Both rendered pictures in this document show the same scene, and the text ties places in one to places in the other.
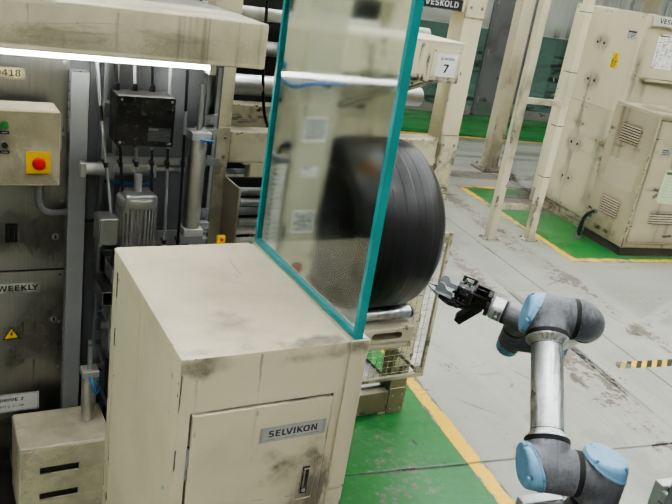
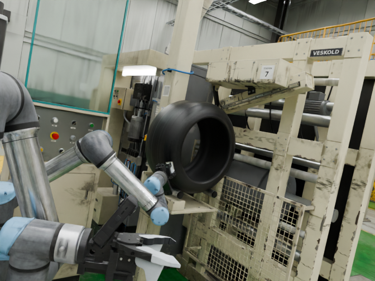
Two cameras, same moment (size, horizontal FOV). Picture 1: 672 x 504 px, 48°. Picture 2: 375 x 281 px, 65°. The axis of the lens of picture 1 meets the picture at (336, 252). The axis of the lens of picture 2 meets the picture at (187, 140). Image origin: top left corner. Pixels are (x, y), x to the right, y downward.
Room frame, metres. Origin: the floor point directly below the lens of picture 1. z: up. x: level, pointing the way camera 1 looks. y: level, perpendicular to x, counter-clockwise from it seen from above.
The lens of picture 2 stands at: (2.13, -1.96, 1.34)
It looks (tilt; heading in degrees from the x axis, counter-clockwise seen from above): 4 degrees down; 82
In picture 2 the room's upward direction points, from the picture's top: 11 degrees clockwise
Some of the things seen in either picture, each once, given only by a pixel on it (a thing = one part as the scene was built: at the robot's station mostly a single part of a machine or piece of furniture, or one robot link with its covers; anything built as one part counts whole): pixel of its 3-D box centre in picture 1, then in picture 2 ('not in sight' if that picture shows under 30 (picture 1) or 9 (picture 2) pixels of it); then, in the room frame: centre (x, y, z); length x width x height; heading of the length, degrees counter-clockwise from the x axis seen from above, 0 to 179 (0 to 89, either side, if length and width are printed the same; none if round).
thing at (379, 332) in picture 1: (362, 332); (162, 196); (2.31, -0.13, 0.84); 0.36 x 0.09 x 0.06; 121
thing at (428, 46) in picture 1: (373, 51); (249, 75); (2.75, -0.02, 1.71); 0.61 x 0.25 x 0.15; 121
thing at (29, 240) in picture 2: not in sight; (32, 239); (1.95, -1.34, 1.04); 0.11 x 0.08 x 0.09; 177
